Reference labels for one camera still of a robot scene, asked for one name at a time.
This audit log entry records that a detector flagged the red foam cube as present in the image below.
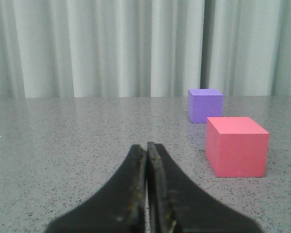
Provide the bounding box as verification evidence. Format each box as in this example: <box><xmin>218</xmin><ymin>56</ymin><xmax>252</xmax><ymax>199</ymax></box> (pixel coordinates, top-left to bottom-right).
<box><xmin>206</xmin><ymin>116</ymin><xmax>270</xmax><ymax>178</ymax></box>

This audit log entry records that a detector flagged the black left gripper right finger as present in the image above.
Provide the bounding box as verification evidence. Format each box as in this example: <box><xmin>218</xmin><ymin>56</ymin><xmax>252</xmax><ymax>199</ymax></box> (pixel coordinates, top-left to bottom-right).
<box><xmin>147</xmin><ymin>142</ymin><xmax>263</xmax><ymax>233</ymax></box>

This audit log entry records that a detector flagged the purple foam cube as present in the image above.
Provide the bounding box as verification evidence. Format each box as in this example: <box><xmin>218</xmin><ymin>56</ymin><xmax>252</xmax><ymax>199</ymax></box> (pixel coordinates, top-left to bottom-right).
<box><xmin>187</xmin><ymin>89</ymin><xmax>224</xmax><ymax>123</ymax></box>

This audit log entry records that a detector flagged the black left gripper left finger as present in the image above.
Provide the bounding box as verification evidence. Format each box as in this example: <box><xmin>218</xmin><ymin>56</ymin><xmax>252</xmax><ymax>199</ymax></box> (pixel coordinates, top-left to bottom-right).
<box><xmin>45</xmin><ymin>145</ymin><xmax>147</xmax><ymax>233</ymax></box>

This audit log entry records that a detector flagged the pale green curtain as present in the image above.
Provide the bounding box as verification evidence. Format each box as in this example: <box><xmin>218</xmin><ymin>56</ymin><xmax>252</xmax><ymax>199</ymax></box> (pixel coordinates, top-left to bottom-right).
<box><xmin>0</xmin><ymin>0</ymin><xmax>291</xmax><ymax>98</ymax></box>

